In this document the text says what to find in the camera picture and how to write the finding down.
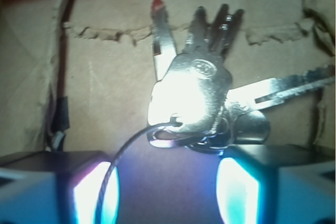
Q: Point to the brown paper bag basket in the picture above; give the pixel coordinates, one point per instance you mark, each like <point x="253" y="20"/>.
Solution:
<point x="105" y="66"/>

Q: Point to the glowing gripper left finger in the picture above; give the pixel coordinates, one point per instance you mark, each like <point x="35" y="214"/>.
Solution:
<point x="51" y="187"/>

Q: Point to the silver key bunch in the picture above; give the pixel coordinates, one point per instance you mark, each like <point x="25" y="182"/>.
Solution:
<point x="193" y="103"/>

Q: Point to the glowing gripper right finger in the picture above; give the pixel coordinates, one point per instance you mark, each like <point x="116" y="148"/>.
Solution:
<point x="275" y="184"/>

